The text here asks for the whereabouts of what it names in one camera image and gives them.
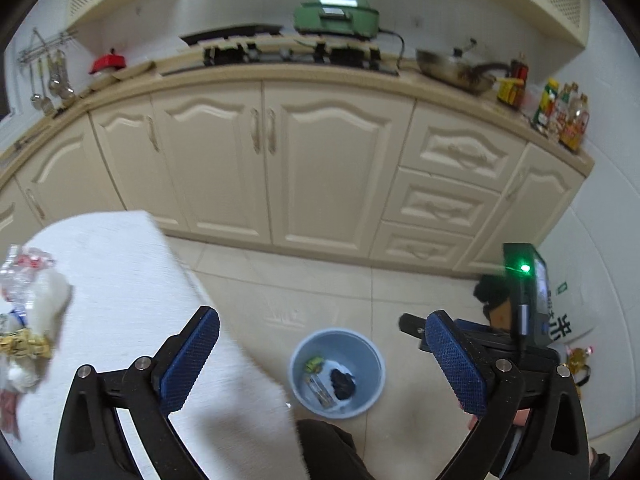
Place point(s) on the cream kitchen base cabinet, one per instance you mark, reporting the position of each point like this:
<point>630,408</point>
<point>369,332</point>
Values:
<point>325,160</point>

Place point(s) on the black gas stove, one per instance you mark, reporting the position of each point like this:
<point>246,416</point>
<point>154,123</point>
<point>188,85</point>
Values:
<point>280,55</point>

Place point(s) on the metal wok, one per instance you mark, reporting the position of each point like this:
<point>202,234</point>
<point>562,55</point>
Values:
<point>450,72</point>

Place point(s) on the dark sauce bottle red cap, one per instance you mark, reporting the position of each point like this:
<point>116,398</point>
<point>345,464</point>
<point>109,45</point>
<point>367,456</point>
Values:
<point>520,67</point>

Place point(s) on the metal utensil rack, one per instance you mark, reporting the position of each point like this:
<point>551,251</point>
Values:
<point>47,46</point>

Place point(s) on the green and yellow labelled bottle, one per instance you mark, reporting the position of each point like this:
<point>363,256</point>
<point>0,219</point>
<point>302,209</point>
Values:
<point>545,105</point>

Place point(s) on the white printed sack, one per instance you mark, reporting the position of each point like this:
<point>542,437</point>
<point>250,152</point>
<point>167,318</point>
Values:
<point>575,310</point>

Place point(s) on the cream cabinet drawer carved front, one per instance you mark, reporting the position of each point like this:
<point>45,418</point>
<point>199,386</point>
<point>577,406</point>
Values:
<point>440,202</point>
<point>460,147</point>
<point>420,246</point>

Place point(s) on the metal spoon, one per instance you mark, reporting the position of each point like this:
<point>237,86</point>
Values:
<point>34,100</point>

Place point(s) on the green electric cooker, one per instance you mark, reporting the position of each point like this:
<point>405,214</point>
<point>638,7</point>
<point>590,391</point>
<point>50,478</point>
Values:
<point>335,20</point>

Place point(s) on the clear plastic bag red print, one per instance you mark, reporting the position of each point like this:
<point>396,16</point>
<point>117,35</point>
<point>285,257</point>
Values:
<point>25,270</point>

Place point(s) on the person's leg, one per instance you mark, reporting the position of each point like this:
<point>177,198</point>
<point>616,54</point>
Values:
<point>325,452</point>

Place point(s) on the yellow snack wrapper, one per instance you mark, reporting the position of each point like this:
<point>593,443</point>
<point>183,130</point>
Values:
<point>25,346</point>

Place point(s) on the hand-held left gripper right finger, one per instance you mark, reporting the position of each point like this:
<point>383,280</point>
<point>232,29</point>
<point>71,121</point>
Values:
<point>457,365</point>

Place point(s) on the clear brown wrapper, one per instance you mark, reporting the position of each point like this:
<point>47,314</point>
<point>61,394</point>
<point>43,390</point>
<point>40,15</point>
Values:
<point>321,392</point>

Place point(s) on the yellow seasoning box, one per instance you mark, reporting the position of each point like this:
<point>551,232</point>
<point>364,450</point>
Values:
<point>510,92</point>

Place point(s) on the yellow green wrapper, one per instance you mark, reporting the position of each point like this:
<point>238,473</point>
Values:
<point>314,364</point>

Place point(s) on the metal ladle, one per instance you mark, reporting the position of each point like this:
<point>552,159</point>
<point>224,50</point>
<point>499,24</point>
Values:
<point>67,91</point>
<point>56,87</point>

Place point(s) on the black crumpled scrap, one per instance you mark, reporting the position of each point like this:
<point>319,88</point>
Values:
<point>344,384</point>

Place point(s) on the white towel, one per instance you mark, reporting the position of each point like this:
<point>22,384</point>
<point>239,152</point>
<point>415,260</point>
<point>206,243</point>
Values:
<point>125,285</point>

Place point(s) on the red pot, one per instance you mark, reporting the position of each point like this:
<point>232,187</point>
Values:
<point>107,62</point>

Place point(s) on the clear seasoning bottle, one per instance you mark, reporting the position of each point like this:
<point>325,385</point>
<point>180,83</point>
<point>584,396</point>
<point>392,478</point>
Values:
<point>561,112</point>

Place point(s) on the blue plastic waste bin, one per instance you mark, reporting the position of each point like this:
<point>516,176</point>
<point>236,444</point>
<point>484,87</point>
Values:
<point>362,355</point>

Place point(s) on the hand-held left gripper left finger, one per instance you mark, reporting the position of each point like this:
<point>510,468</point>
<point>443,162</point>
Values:
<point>190,360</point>

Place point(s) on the metal spatula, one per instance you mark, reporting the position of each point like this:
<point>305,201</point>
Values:
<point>46,102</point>

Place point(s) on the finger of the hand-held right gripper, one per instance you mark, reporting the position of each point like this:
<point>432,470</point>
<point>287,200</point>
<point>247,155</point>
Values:
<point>412,327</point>
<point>492,342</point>

